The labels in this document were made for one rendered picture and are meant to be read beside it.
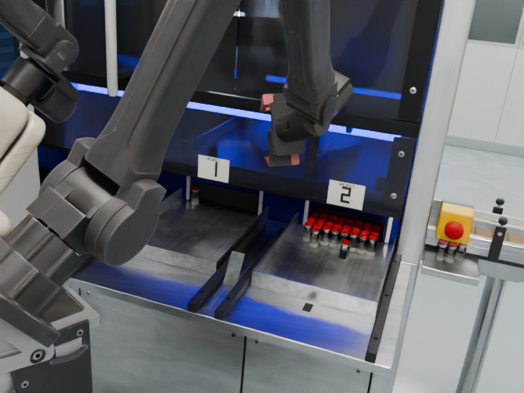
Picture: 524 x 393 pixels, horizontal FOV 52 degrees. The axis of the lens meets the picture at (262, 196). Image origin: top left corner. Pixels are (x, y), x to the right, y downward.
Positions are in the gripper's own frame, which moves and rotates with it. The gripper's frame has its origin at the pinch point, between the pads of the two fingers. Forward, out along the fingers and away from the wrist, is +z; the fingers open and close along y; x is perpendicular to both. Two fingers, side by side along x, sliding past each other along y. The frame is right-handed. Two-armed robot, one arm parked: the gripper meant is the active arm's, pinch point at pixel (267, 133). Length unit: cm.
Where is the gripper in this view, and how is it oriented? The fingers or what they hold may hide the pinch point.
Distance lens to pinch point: 113.4
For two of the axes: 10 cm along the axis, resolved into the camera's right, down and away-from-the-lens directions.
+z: -4.4, 0.3, 9.0
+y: -0.9, -10.0, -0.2
